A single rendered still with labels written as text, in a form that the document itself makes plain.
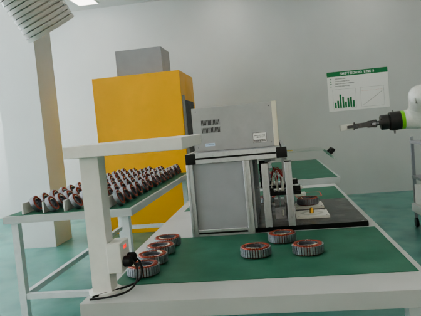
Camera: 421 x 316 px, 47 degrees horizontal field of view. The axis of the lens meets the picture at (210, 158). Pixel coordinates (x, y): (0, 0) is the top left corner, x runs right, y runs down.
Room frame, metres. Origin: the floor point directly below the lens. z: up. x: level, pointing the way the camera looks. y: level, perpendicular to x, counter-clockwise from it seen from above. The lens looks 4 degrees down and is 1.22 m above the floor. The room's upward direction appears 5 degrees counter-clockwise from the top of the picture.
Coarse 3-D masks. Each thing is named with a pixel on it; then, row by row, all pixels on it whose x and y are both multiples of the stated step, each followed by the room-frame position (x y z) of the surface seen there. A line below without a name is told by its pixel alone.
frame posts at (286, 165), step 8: (264, 160) 2.68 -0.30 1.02; (288, 160) 2.08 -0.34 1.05; (264, 168) 2.07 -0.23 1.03; (288, 168) 2.06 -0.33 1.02; (264, 176) 2.07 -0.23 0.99; (288, 176) 2.06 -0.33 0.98; (264, 184) 2.06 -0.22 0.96; (288, 184) 2.06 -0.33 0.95; (264, 192) 2.06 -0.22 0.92; (288, 192) 2.05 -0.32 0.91; (264, 200) 2.07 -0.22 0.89; (288, 200) 2.05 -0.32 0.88; (264, 208) 2.07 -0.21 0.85; (288, 208) 2.05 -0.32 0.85; (288, 216) 2.05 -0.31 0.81; (272, 224) 2.06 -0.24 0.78
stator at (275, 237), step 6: (270, 234) 1.87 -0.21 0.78; (276, 234) 1.84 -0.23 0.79; (282, 234) 1.83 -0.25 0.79; (288, 234) 1.84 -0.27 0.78; (294, 234) 1.85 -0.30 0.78; (270, 240) 1.86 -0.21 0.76; (276, 240) 1.83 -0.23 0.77; (282, 240) 1.83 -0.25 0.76; (288, 240) 1.83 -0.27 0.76; (294, 240) 1.85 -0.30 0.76
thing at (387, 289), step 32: (128, 288) 1.47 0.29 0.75; (160, 288) 1.44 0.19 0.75; (192, 288) 1.41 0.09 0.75; (224, 288) 1.39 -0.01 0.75; (256, 288) 1.36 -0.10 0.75; (288, 288) 1.34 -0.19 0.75; (320, 288) 1.32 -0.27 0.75; (352, 288) 1.29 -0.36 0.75; (384, 288) 1.27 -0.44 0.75; (416, 288) 1.25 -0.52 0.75
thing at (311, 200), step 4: (304, 196) 2.52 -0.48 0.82; (308, 196) 2.51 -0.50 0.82; (312, 196) 2.50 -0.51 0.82; (316, 196) 2.47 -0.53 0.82; (300, 200) 2.45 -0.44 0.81; (304, 200) 2.43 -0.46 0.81; (308, 200) 2.42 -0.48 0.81; (312, 200) 2.43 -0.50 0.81; (316, 200) 2.44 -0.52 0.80; (300, 204) 2.45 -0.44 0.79; (304, 204) 2.43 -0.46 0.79; (308, 204) 2.42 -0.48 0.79; (312, 204) 2.43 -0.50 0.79
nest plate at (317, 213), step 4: (296, 212) 2.29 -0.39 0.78; (300, 212) 2.28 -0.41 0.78; (304, 212) 2.27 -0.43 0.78; (308, 212) 2.26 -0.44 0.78; (316, 212) 2.24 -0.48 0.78; (320, 212) 2.24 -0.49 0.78; (324, 212) 2.23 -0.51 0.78; (296, 216) 2.18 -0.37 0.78; (300, 216) 2.17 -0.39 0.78; (304, 216) 2.17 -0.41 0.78; (308, 216) 2.17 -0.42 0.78; (312, 216) 2.17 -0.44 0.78; (316, 216) 2.16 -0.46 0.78; (320, 216) 2.16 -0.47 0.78; (324, 216) 2.16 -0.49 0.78; (328, 216) 2.16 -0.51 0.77
